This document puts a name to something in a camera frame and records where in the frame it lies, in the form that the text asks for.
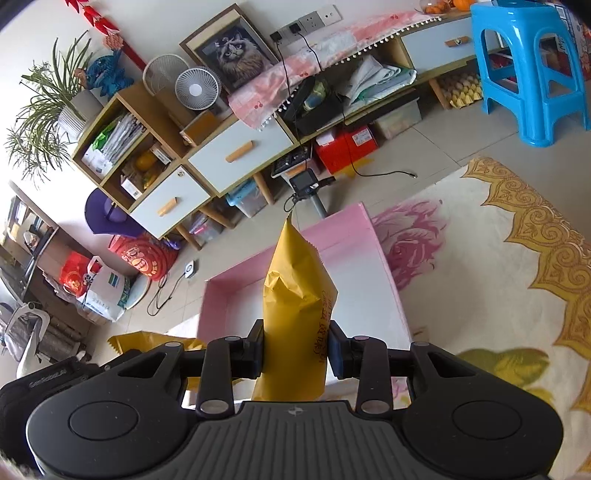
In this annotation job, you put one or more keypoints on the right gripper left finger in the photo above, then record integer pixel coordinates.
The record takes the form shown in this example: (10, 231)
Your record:
(224, 361)

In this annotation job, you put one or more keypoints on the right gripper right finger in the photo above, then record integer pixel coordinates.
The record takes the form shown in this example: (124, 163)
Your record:
(367, 360)

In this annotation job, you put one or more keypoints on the plain yellow snack packet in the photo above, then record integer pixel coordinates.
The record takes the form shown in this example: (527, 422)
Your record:
(298, 299)

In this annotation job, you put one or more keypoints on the printed yellow snack packet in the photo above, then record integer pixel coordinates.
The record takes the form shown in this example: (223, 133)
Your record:
(144, 341)

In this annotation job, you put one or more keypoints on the pink cardboard box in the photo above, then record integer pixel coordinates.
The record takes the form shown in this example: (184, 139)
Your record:
(368, 302)

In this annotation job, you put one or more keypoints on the white charger puck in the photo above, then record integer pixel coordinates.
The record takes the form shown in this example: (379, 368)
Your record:
(190, 269)

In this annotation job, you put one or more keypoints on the white office chair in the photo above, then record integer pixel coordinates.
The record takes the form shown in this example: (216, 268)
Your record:
(22, 330)

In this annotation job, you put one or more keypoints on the red drum bag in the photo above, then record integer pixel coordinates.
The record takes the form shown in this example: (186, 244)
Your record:
(150, 257)

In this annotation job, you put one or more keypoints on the white shopping bag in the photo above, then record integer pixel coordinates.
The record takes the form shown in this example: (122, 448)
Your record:
(105, 291)

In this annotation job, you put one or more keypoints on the red gift bag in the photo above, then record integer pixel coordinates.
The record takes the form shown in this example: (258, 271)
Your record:
(75, 274)

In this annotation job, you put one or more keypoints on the floral bed sheet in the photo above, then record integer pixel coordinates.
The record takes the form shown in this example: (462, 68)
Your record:
(491, 271)

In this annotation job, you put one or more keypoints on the clear storage bin blue lid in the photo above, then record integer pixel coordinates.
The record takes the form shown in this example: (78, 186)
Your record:
(247, 197)

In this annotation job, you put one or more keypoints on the purple plush toy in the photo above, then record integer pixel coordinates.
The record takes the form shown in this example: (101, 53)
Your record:
(103, 216)

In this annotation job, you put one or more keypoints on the wooden TV cabinet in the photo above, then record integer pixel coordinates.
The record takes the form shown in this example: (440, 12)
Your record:
(255, 133)

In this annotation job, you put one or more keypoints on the red box under cabinet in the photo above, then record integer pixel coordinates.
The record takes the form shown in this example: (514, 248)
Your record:
(338, 149)

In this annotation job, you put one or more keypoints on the pink floral cloth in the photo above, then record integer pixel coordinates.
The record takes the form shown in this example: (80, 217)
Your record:
(256, 102)

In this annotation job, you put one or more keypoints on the black open case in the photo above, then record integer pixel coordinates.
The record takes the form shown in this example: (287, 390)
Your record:
(314, 104)

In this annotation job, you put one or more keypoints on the small white desk fan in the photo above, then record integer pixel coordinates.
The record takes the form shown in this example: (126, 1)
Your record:
(198, 89)

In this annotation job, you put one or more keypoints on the yellow egg carton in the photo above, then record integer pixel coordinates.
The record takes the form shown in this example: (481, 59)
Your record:
(461, 90)

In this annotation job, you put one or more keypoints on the white round fan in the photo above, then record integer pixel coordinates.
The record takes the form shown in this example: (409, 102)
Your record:
(162, 71)

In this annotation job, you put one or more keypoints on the potted spider plant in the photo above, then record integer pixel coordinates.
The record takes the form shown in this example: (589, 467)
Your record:
(35, 144)

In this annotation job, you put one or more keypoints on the blue plush toy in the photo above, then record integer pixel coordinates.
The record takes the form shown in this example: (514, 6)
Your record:
(106, 75)

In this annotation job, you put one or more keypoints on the framed cat picture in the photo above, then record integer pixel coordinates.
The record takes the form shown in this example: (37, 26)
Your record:
(231, 47)

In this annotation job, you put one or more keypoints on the orange fruit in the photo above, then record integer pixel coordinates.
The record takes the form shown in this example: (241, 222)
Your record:
(463, 5)

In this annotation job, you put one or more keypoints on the blue plastic stool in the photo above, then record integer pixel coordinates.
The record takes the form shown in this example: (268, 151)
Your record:
(536, 94)

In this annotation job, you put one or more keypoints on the camera on grey stand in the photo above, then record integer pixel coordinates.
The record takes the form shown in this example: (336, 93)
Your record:
(305, 186)

